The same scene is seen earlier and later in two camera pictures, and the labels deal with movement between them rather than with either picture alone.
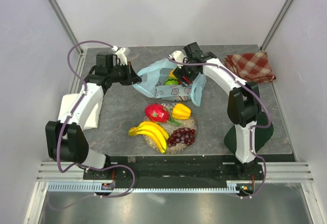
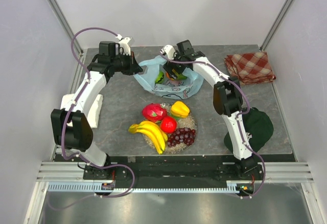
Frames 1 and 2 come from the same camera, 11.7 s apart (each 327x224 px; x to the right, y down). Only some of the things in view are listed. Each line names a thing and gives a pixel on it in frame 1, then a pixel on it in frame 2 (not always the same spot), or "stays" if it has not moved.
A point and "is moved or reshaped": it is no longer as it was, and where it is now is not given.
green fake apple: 171,81 → 159,76
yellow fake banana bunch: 158,133 stays
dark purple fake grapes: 183,135 stays
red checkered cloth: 255,67 stays
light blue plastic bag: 153,77 is moved or reshaped
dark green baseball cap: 262,135 stays
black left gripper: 132,78 → 134,68
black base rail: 183,172 stays
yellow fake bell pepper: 181,112 is moved or reshaped
